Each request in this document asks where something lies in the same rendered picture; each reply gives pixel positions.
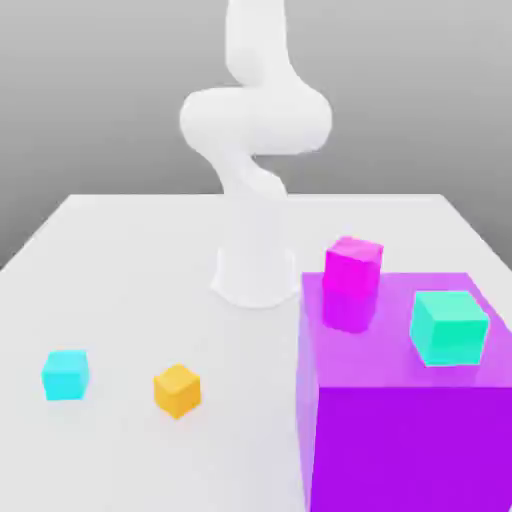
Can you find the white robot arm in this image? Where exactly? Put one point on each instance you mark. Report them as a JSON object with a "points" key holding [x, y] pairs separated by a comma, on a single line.
{"points": [[256, 120]]}

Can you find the small magenta cube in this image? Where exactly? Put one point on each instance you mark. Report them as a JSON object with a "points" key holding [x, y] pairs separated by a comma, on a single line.
{"points": [[350, 288]]}

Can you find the small orange cube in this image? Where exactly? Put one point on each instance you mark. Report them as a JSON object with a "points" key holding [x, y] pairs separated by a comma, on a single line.
{"points": [[177, 392]]}

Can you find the small green cube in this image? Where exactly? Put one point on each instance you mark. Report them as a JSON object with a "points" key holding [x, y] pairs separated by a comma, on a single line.
{"points": [[448, 332]]}

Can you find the small cyan cube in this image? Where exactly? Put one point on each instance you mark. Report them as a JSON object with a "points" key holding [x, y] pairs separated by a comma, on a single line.
{"points": [[64, 376]]}

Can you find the large purple box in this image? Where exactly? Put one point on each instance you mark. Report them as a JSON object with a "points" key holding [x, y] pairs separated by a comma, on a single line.
{"points": [[400, 440]]}

